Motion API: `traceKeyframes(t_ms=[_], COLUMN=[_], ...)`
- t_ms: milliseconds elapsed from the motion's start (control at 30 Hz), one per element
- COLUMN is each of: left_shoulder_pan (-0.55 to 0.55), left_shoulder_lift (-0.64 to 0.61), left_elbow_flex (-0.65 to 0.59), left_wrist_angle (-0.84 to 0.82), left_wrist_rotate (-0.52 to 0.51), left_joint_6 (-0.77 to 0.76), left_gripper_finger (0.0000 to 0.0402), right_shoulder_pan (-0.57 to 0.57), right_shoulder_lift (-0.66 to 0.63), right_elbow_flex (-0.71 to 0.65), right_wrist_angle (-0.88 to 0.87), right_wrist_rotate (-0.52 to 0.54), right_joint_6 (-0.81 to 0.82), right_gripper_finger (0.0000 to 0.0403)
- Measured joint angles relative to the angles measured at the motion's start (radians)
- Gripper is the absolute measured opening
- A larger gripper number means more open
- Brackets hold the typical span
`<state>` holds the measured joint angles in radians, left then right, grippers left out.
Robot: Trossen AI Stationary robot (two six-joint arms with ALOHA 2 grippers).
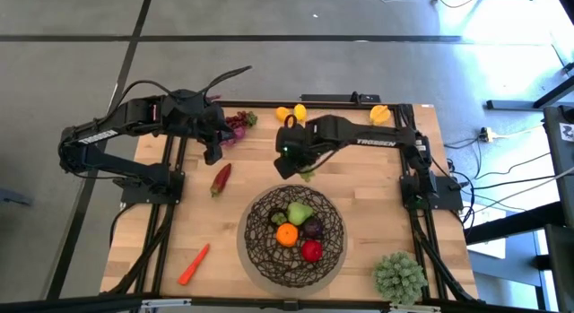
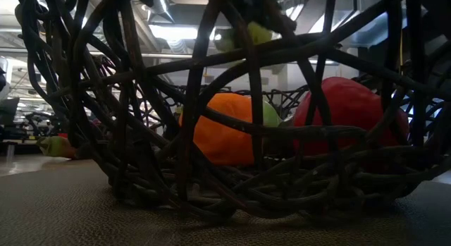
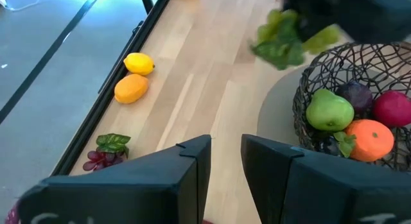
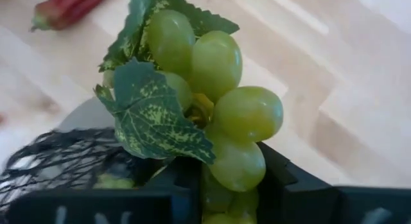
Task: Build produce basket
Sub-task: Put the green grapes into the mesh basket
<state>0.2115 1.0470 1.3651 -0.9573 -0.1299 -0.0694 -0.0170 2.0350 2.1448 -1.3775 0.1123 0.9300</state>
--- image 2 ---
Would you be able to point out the grey monitor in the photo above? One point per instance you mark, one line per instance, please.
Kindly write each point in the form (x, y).
(8, 110)

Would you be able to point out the light green apple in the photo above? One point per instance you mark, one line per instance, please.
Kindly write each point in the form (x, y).
(271, 115)

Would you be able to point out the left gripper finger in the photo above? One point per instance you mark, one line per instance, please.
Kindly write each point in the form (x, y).
(267, 10)

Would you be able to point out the red apple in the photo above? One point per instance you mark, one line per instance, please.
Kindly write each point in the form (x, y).
(352, 101)

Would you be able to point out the yellow-red fruit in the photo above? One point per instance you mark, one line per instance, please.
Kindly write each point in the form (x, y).
(54, 146)

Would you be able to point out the orange fruit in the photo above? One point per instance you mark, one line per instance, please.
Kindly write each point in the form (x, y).
(229, 144)

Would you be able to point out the round grey placemat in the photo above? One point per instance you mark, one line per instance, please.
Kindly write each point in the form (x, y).
(70, 221)

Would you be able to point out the dark woven wicker basket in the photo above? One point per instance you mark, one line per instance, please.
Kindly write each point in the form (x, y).
(299, 193)

